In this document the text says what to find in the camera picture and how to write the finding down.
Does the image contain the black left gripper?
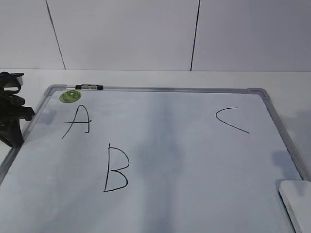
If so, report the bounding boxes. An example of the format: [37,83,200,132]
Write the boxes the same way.
[0,71,35,147]

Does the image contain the white rectangular board eraser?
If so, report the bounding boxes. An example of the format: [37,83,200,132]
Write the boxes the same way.
[279,180,311,233]

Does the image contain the green round magnet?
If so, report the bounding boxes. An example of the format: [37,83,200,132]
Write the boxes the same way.
[59,90,82,103]

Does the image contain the black silver board hanger clip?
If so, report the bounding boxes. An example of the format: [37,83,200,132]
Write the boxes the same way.
[75,84,104,90]

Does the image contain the white framed whiteboard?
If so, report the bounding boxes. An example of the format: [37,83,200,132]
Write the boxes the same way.
[0,85,311,233]

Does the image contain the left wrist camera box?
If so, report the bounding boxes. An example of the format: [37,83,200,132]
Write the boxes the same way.
[4,73,24,88]

